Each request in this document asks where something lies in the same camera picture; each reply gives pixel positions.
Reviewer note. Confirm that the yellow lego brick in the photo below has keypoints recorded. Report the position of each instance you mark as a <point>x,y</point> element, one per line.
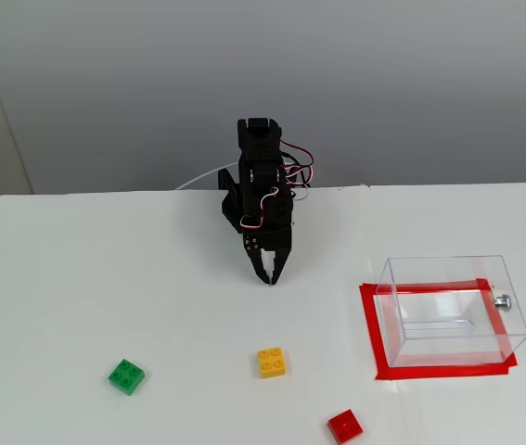
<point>273,363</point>

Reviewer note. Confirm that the silver metal cam lock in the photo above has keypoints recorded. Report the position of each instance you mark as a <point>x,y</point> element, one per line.
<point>503,302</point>

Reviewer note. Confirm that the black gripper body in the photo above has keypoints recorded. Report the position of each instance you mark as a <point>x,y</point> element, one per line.
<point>275,241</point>

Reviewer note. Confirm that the transparent plastic box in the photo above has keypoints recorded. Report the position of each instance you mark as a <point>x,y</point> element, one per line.
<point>508,296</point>

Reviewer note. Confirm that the green lego brick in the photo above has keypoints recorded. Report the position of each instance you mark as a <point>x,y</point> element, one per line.
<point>126,376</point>

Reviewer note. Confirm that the red lego brick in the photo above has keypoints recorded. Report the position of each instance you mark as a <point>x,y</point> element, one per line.
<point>345,426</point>

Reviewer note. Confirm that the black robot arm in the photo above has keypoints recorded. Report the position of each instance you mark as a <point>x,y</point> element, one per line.
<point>258,143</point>

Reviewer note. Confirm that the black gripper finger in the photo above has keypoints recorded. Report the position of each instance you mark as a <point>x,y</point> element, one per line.
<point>254,252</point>
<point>285,262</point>

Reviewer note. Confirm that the black table clamp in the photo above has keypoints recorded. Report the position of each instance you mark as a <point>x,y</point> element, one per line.
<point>230,204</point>

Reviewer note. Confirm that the red tape frame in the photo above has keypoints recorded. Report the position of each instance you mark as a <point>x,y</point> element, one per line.
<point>448,372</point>

